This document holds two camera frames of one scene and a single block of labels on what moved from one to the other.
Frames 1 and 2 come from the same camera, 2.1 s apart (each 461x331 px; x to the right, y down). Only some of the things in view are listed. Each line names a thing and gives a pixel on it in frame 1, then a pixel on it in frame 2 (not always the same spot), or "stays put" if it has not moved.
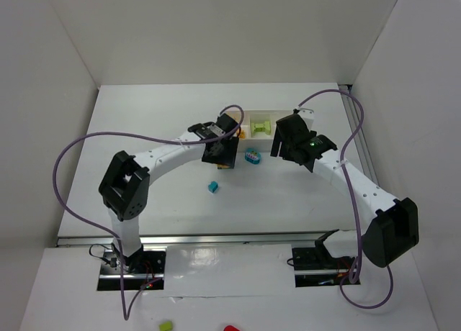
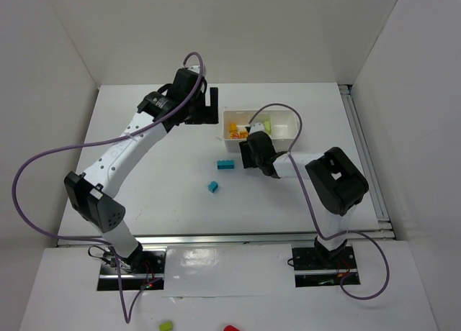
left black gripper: [220, 155] -> [206, 113]
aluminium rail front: [251, 237] stays put
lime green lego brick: [267, 127] stays put
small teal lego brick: [212, 186] stays put
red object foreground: [230, 328] stays put
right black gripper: [282, 144] -> [245, 155]
